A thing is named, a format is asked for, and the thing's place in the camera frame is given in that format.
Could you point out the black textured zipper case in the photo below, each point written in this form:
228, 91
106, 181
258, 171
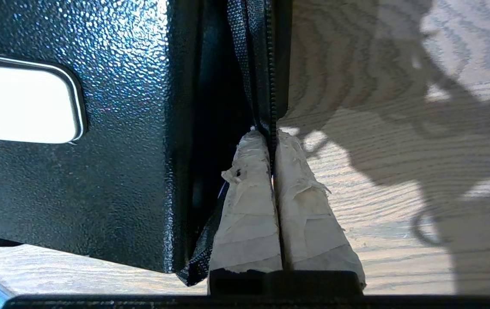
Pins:
120, 180

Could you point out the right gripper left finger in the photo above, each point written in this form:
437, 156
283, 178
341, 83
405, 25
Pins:
249, 223

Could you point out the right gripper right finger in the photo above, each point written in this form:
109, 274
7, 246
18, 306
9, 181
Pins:
309, 227

